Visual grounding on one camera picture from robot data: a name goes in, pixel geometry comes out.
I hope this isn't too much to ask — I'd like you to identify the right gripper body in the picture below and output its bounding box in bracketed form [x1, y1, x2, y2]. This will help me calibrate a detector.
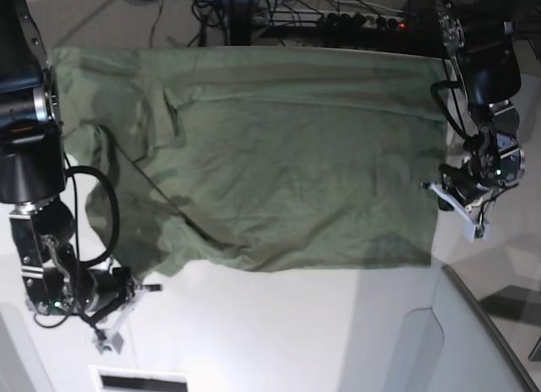
[78, 267, 163, 354]

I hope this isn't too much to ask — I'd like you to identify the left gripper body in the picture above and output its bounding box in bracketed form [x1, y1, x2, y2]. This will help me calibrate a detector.
[421, 163, 507, 242]

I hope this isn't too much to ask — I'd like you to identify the green t-shirt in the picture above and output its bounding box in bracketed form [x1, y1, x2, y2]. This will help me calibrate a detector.
[52, 46, 447, 276]

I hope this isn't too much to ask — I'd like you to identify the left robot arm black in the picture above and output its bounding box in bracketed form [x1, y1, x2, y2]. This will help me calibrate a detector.
[423, 1, 525, 241]

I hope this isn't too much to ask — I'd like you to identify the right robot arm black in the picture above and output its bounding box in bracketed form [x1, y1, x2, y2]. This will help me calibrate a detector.
[1, 0, 160, 353]

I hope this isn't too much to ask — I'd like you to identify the black power strip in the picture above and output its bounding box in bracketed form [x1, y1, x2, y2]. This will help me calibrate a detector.
[316, 12, 408, 31]

